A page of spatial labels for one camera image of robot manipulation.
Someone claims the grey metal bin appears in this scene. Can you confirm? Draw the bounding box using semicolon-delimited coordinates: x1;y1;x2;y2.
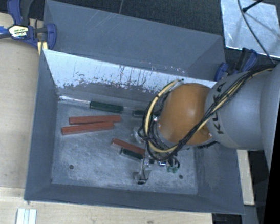
16;0;271;224

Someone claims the red-brown flat block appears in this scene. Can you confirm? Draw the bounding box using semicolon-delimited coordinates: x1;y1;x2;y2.
68;107;123;132
60;115;116;143
109;137;148;157

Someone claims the pale wood flat board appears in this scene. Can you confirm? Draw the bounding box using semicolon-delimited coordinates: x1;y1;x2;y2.
0;39;46;192

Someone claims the dark green flat block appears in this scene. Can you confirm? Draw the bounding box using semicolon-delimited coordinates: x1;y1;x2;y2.
119;147;146;161
89;100;125;115

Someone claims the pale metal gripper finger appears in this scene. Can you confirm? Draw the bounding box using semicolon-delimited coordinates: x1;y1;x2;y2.
132;170;144;182
138;161;154;187

